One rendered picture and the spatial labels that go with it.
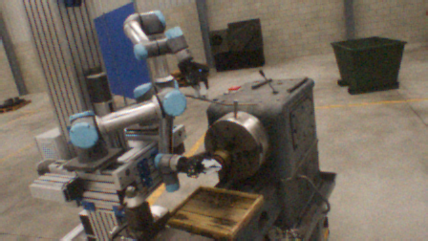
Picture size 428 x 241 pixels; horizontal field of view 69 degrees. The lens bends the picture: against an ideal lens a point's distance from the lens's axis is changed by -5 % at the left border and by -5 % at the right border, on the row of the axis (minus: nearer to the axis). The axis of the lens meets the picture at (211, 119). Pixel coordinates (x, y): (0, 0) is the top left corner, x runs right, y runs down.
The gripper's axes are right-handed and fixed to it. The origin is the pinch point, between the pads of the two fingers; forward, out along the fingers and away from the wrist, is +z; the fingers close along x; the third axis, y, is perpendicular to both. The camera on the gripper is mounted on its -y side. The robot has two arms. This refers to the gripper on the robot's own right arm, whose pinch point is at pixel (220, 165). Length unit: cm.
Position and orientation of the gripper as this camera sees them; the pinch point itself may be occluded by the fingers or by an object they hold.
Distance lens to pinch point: 145.1
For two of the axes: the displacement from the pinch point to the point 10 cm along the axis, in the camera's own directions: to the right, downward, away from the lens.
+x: -1.7, -9.4, -2.9
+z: 8.2, 0.2, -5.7
